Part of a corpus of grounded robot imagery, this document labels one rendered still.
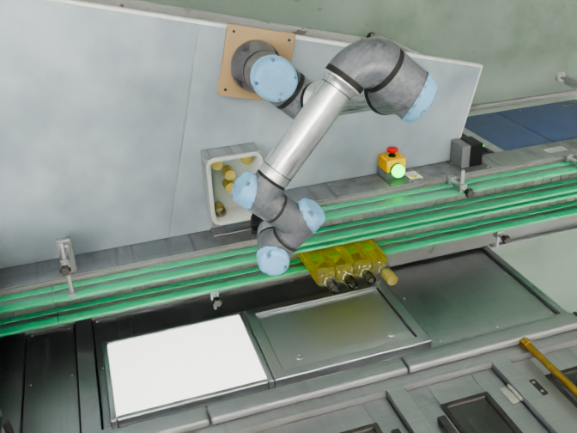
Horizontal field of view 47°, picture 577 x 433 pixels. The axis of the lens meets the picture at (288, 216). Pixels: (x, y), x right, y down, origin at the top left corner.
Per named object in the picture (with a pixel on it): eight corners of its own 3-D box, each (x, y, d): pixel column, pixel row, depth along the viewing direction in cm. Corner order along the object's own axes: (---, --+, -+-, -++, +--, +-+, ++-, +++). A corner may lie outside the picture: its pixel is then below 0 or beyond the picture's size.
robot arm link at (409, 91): (286, 73, 190) (409, 39, 142) (324, 102, 197) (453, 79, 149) (267, 108, 187) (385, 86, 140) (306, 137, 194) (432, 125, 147)
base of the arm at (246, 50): (233, 36, 190) (242, 40, 181) (283, 43, 195) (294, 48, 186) (227, 88, 195) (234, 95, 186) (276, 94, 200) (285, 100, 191)
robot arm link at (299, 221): (294, 202, 146) (263, 234, 150) (331, 226, 151) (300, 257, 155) (290, 182, 152) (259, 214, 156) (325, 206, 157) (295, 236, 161)
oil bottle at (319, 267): (297, 256, 215) (320, 290, 197) (296, 240, 213) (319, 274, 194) (313, 253, 217) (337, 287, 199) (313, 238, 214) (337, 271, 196)
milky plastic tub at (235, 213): (207, 215, 213) (213, 227, 205) (199, 149, 203) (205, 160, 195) (259, 205, 217) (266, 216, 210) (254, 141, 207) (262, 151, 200)
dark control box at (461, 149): (448, 160, 233) (461, 168, 226) (450, 138, 230) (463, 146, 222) (469, 155, 235) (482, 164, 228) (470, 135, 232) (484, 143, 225)
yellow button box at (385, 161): (377, 172, 226) (386, 180, 220) (377, 152, 223) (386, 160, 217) (395, 169, 228) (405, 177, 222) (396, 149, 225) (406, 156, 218)
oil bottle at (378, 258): (347, 246, 220) (373, 278, 201) (347, 231, 217) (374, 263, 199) (362, 242, 221) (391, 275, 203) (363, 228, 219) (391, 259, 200)
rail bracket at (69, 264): (63, 266, 202) (63, 307, 183) (51, 218, 194) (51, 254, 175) (79, 264, 203) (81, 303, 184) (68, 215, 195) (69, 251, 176)
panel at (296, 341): (102, 350, 196) (112, 430, 167) (100, 341, 195) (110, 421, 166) (380, 287, 219) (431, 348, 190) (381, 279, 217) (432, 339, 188)
